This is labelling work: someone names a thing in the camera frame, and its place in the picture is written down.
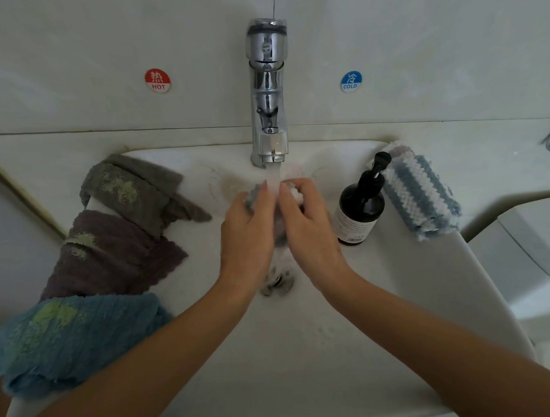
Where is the person's left hand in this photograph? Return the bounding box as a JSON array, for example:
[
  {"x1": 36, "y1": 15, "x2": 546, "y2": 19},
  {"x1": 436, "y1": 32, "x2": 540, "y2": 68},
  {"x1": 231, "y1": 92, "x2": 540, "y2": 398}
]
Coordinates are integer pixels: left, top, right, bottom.
[{"x1": 207, "y1": 179, "x2": 290, "y2": 310}]

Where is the person's right hand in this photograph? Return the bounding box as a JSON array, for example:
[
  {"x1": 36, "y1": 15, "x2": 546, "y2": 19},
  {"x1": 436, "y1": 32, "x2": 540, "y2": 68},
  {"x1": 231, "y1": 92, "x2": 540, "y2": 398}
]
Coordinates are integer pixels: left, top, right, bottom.
[{"x1": 274, "y1": 173, "x2": 359, "y2": 303}]

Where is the pink white striped cloth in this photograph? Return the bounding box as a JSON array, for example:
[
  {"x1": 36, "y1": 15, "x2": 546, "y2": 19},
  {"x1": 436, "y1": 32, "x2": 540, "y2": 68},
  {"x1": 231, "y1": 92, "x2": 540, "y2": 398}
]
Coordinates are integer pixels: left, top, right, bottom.
[{"x1": 377, "y1": 139, "x2": 415, "y2": 160}]

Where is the white ceramic sink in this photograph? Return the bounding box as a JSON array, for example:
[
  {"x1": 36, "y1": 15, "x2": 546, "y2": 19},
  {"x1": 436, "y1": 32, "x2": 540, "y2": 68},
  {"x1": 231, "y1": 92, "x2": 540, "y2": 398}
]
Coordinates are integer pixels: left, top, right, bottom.
[{"x1": 0, "y1": 113, "x2": 541, "y2": 417}]

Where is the brown cloth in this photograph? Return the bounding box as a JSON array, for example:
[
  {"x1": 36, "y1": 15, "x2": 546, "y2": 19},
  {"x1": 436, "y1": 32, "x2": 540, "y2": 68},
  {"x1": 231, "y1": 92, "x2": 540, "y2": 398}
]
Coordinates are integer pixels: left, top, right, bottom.
[{"x1": 31, "y1": 200, "x2": 192, "y2": 306}]

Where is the blue stained cloth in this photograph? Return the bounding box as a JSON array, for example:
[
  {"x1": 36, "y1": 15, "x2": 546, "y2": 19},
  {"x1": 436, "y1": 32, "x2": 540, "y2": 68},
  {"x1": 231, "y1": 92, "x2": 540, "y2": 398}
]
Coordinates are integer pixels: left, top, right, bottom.
[{"x1": 0, "y1": 287, "x2": 179, "y2": 401}]

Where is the person's left forearm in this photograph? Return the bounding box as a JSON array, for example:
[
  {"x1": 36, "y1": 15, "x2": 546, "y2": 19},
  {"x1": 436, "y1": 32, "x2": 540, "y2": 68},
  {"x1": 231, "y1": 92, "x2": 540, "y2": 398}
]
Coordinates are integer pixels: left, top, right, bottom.
[{"x1": 0, "y1": 284, "x2": 267, "y2": 417}]

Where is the person's right forearm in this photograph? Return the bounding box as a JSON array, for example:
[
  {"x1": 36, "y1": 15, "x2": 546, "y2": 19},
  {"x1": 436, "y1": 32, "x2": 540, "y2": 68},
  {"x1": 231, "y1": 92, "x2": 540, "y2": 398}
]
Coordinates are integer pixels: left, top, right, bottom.
[{"x1": 322, "y1": 249, "x2": 550, "y2": 417}]

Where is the metal sink drain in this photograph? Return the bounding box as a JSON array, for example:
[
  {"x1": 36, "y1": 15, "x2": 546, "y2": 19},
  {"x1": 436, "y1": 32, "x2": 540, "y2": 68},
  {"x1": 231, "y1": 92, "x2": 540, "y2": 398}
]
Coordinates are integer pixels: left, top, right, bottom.
[{"x1": 259, "y1": 264, "x2": 299, "y2": 299}]

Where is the black pump soap bottle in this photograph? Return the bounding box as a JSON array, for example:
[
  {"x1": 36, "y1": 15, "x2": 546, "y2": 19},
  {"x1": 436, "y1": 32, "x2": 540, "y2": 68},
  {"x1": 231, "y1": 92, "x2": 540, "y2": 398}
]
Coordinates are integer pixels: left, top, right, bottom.
[{"x1": 329, "y1": 149, "x2": 402, "y2": 248}]

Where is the chrome faucet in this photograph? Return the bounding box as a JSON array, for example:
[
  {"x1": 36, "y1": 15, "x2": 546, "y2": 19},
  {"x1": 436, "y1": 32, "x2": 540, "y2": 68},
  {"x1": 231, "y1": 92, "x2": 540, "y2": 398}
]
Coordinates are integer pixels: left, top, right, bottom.
[{"x1": 238, "y1": 15, "x2": 302, "y2": 169}]

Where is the blue round sticker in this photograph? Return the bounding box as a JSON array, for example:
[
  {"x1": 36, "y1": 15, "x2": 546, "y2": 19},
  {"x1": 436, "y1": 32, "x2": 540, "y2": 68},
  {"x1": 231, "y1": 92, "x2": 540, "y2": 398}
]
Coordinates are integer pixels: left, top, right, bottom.
[{"x1": 338, "y1": 70, "x2": 364, "y2": 93}]

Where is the red round sticker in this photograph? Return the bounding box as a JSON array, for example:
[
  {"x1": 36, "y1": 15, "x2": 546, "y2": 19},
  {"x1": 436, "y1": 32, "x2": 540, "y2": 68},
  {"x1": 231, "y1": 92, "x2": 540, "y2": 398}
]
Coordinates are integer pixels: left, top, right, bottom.
[{"x1": 142, "y1": 67, "x2": 174, "y2": 95}]

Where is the white toilet tank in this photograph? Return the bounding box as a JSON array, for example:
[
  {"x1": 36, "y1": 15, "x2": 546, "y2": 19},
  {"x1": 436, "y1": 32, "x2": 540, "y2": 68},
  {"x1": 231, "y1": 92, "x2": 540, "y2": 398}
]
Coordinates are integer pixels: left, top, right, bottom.
[{"x1": 462, "y1": 197, "x2": 550, "y2": 348}]

